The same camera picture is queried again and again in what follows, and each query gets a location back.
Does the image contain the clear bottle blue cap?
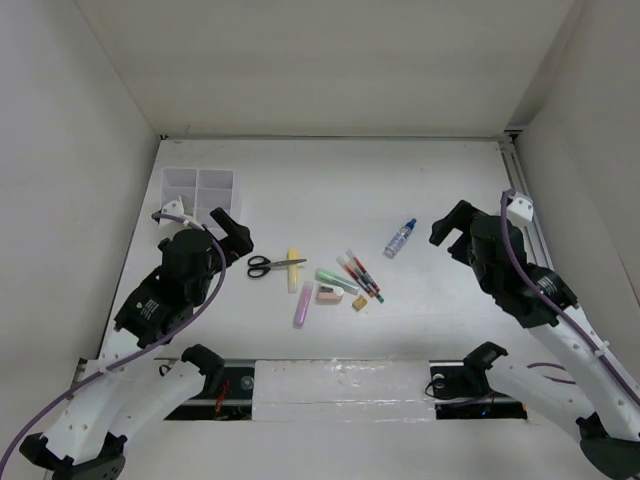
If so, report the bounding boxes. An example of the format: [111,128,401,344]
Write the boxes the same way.
[383,218,417,259]

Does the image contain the yellow highlighter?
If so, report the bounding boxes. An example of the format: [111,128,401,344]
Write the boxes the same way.
[287,248,300,294]

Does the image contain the purple highlighter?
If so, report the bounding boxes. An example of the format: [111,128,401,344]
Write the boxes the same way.
[293,281,314,328]

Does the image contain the green highlighter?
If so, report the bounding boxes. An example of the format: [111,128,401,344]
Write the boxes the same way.
[315,268,360,295]

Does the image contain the small brown pencil sharpener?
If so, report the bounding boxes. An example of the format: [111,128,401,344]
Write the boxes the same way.
[352,296,367,311]

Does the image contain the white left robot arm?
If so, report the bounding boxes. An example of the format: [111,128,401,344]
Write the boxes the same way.
[11,208,254,479]

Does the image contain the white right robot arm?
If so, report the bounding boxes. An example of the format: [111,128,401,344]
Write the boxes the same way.
[429,200,639,479]

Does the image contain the white compartment organizer box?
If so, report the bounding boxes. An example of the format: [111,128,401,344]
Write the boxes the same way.
[160,167,240,236]

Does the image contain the red white marker pen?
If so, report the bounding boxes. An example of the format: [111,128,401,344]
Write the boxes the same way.
[336,257,375,297]

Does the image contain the black handled scissors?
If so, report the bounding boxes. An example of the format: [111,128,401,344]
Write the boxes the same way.
[247,255,307,279]

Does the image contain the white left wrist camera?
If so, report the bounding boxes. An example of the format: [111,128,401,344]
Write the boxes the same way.
[151,196,203,239]

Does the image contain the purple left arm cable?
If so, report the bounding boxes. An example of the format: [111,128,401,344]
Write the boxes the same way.
[0,212,226,476]

